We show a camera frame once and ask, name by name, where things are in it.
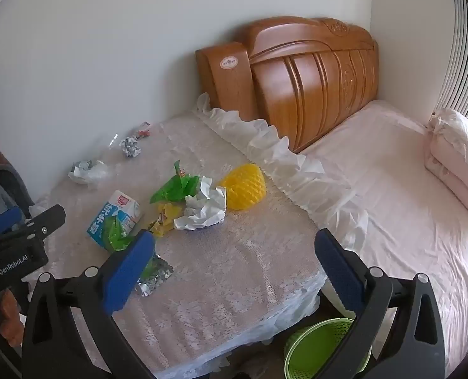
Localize yellow foam fruit net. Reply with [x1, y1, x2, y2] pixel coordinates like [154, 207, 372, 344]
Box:
[218, 163, 267, 211]

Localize pink pillow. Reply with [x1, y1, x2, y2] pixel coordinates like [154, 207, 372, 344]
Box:
[424, 108, 468, 224]

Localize green and silver snack bag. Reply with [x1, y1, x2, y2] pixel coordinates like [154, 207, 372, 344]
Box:
[136, 253, 174, 298]

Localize blue and white milk carton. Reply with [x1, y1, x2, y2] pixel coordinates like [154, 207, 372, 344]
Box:
[87, 190, 142, 251]

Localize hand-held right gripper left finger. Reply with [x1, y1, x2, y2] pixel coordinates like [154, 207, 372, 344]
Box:
[21, 229, 158, 379]

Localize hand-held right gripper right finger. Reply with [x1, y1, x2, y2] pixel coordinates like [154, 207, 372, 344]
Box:
[314, 228, 446, 379]

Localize wooden bed headboard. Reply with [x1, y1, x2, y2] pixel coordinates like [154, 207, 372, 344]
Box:
[195, 16, 380, 154]

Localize green plastic waste basket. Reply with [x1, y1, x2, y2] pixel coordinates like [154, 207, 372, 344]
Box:
[284, 318, 371, 379]

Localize green and white carton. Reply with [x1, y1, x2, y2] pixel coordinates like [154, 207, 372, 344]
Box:
[68, 160, 96, 184]

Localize pink bed sheet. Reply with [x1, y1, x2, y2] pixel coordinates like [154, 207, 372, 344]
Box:
[297, 99, 468, 379]

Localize white ribbed radiator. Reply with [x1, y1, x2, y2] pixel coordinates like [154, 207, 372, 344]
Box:
[433, 0, 468, 123]

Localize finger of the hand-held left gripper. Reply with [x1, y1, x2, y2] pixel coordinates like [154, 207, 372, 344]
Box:
[0, 204, 67, 242]

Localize yellow snack wrapper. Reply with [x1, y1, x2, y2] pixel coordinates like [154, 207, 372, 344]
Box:
[148, 201, 187, 238]

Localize grey socks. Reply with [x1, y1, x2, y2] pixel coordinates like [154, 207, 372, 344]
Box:
[119, 137, 142, 159]

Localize white paper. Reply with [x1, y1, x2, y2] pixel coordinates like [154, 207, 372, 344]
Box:
[173, 176, 227, 231]

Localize green plastic wrapper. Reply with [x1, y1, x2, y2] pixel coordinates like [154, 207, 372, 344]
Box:
[150, 160, 201, 205]

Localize clear plastic bag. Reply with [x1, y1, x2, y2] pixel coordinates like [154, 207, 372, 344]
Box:
[85, 136, 120, 190]

